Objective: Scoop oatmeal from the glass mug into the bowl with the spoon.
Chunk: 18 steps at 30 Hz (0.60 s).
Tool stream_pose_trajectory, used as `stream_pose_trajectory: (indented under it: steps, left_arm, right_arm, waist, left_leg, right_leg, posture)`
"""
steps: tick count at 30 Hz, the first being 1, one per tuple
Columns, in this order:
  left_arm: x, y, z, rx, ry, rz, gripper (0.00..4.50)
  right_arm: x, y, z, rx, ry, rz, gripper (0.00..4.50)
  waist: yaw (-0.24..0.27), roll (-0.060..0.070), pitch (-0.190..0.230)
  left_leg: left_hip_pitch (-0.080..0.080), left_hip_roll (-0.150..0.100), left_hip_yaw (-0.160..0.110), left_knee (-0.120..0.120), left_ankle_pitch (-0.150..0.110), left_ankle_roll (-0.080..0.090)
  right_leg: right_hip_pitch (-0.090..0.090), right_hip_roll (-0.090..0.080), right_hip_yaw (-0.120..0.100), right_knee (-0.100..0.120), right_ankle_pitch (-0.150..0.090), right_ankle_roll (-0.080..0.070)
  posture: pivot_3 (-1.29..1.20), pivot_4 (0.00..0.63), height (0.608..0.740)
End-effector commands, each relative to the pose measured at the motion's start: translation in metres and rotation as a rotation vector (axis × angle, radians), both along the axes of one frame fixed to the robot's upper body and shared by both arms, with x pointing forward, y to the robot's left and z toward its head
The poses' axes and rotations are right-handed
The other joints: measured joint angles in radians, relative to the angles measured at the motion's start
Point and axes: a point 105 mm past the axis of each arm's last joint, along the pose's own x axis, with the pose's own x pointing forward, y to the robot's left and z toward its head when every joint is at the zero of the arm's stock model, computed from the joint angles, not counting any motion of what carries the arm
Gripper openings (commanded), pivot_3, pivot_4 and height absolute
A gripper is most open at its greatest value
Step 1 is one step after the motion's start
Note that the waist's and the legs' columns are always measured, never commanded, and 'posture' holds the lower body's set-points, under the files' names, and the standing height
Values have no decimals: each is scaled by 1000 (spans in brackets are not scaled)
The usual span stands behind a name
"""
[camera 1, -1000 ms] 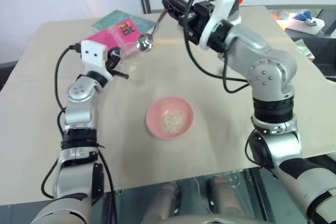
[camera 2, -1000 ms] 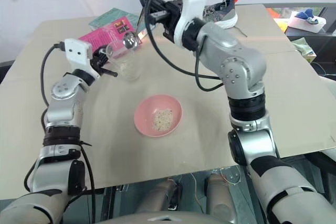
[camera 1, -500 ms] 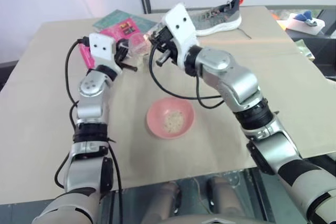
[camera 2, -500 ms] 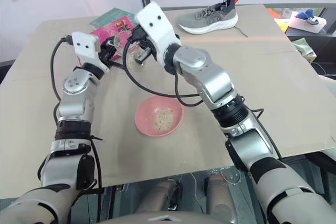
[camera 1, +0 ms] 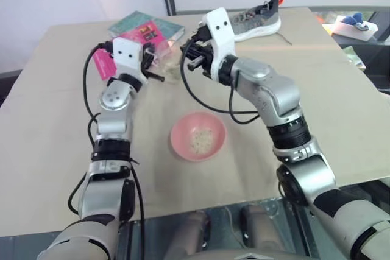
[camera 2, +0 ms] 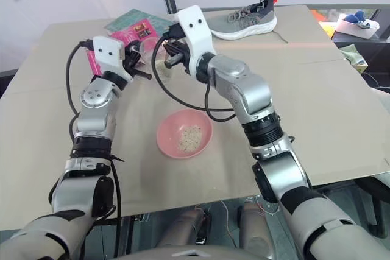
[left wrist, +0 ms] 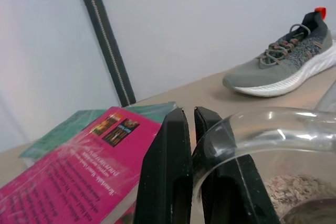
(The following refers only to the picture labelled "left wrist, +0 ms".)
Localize oatmeal flakes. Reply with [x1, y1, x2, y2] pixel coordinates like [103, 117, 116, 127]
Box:
[263, 174, 336, 216]

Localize grey knit sneaker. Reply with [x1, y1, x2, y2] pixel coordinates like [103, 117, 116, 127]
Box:
[222, 6, 336, 98]

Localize green paperback book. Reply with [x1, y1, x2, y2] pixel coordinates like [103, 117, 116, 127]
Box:
[18, 101, 177, 167]

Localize black zipper strip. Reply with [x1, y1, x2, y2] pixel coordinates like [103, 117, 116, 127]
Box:
[73, 0, 137, 106]

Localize pink paperback book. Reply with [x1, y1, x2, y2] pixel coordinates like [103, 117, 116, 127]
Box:
[0, 106, 165, 224]

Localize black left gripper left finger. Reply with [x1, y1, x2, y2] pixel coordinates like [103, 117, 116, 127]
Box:
[134, 106, 194, 224]

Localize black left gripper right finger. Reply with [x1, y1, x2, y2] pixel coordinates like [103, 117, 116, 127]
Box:
[191, 106, 281, 224]

